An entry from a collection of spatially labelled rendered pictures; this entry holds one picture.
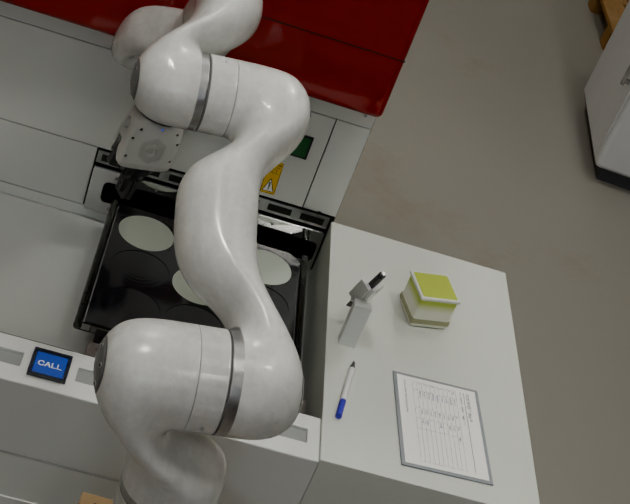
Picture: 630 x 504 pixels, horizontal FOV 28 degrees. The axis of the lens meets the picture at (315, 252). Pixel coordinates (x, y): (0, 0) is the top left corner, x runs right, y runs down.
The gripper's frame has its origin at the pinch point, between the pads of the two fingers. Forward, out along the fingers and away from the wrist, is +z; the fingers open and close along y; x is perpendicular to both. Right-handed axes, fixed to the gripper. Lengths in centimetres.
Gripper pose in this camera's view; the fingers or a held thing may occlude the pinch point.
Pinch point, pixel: (126, 185)
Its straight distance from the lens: 216.9
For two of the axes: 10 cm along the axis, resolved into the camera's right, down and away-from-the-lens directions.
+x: -4.0, -6.4, 6.5
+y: 8.1, 0.9, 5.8
